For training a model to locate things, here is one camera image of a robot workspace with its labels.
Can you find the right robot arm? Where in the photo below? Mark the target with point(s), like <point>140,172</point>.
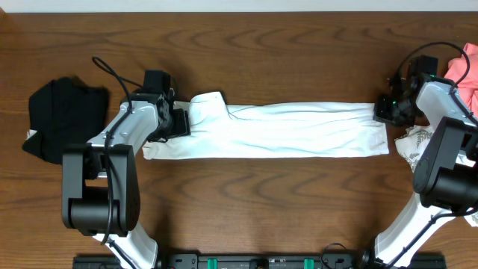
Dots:
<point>443,188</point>

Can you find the pink garment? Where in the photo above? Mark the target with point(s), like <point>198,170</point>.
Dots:
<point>468,86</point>

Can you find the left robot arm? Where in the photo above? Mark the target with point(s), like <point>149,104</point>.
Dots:
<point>100,189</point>

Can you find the folded black garment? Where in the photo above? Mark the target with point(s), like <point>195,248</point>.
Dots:
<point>63,112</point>

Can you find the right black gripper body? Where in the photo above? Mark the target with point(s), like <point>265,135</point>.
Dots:
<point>396,110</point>

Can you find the white fern-print garment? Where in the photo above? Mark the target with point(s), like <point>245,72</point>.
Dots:
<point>412,145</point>

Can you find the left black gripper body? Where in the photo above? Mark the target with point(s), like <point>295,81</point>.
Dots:
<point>176,125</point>

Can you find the white printed t-shirt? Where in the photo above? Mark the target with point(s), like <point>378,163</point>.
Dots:
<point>284,130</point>

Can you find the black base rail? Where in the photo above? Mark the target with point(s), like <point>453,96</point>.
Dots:
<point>334,259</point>

